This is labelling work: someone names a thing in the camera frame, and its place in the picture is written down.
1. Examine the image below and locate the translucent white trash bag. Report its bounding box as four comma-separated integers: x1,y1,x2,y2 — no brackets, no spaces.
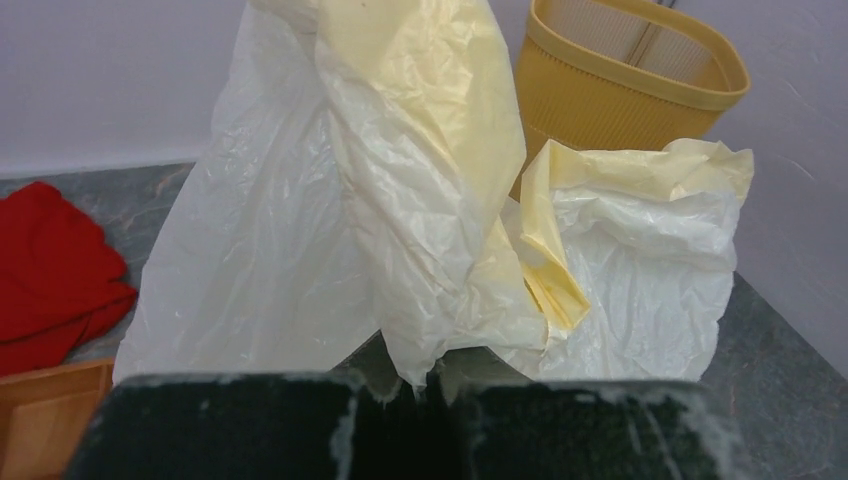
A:
113,1,754,386

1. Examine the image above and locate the wooden compartment tray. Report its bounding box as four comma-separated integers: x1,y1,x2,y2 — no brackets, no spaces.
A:
1,359,114,479

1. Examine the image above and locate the red cloth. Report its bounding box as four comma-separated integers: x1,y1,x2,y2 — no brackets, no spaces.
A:
1,182,137,375

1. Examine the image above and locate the yellow plastic trash bin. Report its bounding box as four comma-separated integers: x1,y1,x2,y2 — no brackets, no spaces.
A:
514,0,751,159

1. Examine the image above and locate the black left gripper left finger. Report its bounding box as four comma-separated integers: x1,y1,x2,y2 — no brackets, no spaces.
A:
66,335,424,479

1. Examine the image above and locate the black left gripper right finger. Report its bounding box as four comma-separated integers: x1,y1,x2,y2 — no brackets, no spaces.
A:
427,348,729,479

